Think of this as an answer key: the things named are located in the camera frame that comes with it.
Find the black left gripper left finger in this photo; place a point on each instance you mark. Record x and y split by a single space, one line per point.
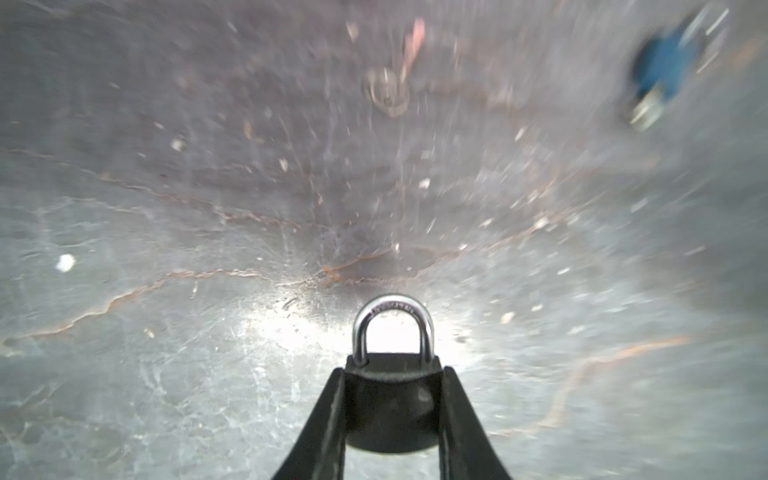
319 452

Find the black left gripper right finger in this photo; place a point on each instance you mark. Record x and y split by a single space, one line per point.
464 448

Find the dark grey padlock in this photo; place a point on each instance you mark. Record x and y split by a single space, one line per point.
393 398

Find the silver key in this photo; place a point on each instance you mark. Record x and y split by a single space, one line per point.
388 89

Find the small blue padlock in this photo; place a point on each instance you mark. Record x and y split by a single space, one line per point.
667 59

